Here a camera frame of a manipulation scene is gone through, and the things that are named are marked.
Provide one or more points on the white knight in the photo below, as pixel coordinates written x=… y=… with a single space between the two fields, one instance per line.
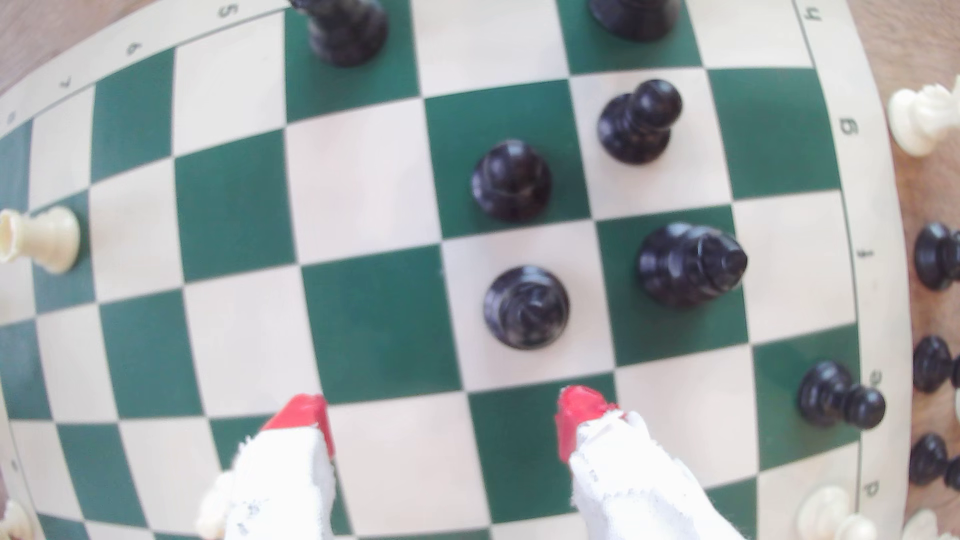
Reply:
x=926 y=112

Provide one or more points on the black bishop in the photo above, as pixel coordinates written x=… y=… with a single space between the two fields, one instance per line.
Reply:
x=937 y=255

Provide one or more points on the black pawn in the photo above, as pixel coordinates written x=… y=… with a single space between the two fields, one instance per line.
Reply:
x=934 y=364
x=511 y=180
x=526 y=307
x=637 y=127
x=832 y=394

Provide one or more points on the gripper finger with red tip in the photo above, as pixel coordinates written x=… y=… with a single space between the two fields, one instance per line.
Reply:
x=289 y=480
x=630 y=480

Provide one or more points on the green and white chess mat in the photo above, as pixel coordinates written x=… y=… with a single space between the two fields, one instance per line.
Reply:
x=375 y=322

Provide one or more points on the black rook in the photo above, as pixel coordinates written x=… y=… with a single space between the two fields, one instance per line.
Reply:
x=345 y=34

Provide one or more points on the white rook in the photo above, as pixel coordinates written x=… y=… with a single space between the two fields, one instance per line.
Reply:
x=41 y=240

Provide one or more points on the tall black chess piece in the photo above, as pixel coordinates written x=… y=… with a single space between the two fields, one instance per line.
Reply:
x=690 y=264

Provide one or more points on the black king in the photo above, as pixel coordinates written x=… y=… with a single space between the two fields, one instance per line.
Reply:
x=634 y=15

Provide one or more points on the white pawn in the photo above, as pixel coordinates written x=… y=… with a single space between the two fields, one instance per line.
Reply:
x=829 y=514

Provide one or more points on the white chess piece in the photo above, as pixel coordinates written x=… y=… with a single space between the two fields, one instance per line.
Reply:
x=924 y=526

